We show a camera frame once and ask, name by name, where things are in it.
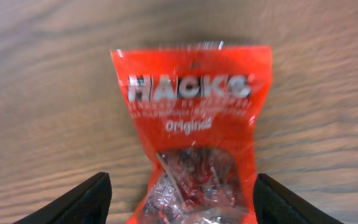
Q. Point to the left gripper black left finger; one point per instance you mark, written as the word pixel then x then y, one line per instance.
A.
pixel 87 203

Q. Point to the red Hacks candy bag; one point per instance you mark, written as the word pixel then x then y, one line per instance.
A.
pixel 194 109

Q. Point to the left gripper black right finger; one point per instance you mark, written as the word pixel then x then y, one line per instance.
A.
pixel 276 204

